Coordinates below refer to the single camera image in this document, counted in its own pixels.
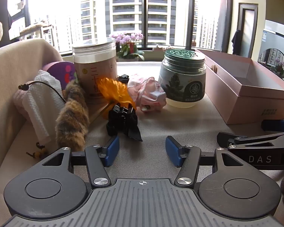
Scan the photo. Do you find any potted pink orchid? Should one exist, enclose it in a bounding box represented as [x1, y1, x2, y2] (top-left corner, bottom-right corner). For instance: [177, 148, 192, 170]
[109, 32, 145, 61]

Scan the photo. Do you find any dark framed mirror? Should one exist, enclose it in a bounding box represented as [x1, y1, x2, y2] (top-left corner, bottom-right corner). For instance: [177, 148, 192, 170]
[232, 2, 258, 58]

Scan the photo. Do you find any black window frame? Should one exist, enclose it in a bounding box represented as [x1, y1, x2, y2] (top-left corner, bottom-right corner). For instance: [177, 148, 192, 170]
[5, 0, 233, 52]

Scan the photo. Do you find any beige blanket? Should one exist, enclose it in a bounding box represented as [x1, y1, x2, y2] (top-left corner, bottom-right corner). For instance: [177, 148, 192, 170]
[0, 38, 64, 185]

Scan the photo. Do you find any grey washing machine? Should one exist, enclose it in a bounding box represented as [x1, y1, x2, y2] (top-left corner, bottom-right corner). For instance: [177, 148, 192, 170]
[257, 27, 284, 87]

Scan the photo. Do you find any white waffle towel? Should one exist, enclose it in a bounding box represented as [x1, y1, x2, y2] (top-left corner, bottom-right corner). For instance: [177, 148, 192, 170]
[13, 70, 66, 145]

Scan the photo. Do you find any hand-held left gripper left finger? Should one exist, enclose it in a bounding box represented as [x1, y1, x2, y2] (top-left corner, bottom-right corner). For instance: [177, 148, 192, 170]
[41, 136, 120, 190]

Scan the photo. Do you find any clear jar with brown label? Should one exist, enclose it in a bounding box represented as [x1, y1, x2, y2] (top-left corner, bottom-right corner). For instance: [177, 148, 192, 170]
[72, 37, 117, 104]

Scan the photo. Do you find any black cord with bead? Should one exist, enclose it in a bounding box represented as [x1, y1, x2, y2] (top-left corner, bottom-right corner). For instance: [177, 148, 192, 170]
[18, 81, 67, 104]

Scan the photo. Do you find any pink sheer cloth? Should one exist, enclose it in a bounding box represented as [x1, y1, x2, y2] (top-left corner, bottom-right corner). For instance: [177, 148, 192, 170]
[127, 74, 167, 114]

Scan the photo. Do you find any metal shelf rack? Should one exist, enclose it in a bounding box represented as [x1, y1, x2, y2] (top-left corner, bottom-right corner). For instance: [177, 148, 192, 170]
[19, 20, 56, 50]

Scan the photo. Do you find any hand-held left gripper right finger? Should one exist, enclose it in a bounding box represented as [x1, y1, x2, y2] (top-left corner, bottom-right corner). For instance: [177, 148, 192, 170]
[165, 136, 245, 190]

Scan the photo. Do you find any purple round pouch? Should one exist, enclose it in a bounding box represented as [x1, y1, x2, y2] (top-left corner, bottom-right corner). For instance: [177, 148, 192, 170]
[42, 61, 80, 93]

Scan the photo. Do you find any pink cardboard box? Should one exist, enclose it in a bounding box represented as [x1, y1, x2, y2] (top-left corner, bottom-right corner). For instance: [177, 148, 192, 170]
[194, 48, 284, 125]

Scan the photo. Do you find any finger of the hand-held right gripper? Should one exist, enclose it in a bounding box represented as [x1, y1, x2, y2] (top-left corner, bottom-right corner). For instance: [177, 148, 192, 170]
[217, 131, 284, 150]
[261, 118, 284, 132]

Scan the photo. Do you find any glass jar with green lid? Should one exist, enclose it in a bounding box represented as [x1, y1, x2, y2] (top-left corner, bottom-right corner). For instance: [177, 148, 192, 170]
[158, 49, 207, 108]

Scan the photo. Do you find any black ribbon bow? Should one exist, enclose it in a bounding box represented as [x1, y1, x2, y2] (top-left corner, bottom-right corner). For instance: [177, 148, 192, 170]
[106, 104, 143, 142]

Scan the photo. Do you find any orange fabric flower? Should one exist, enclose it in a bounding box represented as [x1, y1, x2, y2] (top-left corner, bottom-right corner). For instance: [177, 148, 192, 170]
[90, 77, 136, 123]

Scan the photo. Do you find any brown furry tail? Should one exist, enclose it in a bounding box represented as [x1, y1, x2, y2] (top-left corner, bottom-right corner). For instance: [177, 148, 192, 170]
[55, 80, 90, 152]

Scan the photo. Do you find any dark hanging cloth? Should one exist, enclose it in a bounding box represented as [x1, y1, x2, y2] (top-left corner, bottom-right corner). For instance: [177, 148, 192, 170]
[231, 30, 242, 55]

